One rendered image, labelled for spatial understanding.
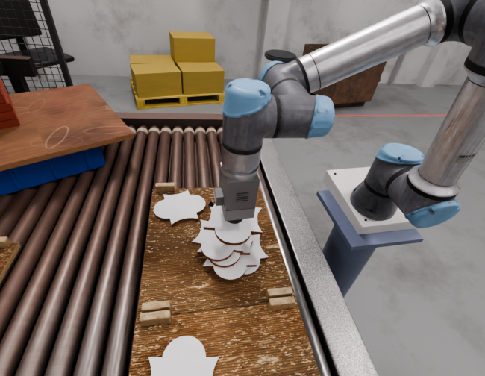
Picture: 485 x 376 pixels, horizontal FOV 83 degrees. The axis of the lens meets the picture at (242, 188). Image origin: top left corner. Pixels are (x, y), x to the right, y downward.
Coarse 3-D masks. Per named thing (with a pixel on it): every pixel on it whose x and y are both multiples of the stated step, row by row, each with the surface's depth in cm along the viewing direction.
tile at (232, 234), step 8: (216, 208) 65; (256, 208) 66; (216, 216) 63; (256, 216) 64; (208, 224) 61; (216, 224) 61; (224, 224) 61; (232, 224) 62; (240, 224) 62; (248, 224) 62; (256, 224) 62; (216, 232) 59; (224, 232) 60; (232, 232) 60; (240, 232) 60; (248, 232) 60; (256, 232) 61; (224, 240) 58; (232, 240) 58; (240, 240) 58
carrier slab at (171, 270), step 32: (160, 192) 86; (192, 192) 88; (160, 224) 76; (192, 224) 78; (160, 256) 68; (192, 256) 69; (160, 288) 62; (192, 288) 63; (224, 288) 64; (256, 288) 64
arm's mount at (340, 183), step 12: (360, 168) 109; (324, 180) 109; (336, 180) 103; (348, 180) 103; (360, 180) 104; (336, 192) 101; (348, 192) 98; (348, 204) 94; (348, 216) 94; (360, 216) 90; (396, 216) 91; (360, 228) 88; (372, 228) 89; (384, 228) 90; (396, 228) 92; (408, 228) 93
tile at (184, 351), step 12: (180, 336) 54; (192, 336) 54; (168, 348) 52; (180, 348) 52; (192, 348) 52; (156, 360) 50; (168, 360) 50; (180, 360) 51; (192, 360) 51; (204, 360) 51; (216, 360) 51; (156, 372) 49; (168, 372) 49; (180, 372) 49; (192, 372) 49; (204, 372) 50
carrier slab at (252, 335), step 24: (216, 312) 59; (240, 312) 60; (264, 312) 60; (288, 312) 61; (144, 336) 54; (168, 336) 54; (216, 336) 55; (240, 336) 56; (264, 336) 56; (288, 336) 57; (144, 360) 51; (240, 360) 52; (264, 360) 53; (288, 360) 53; (312, 360) 54
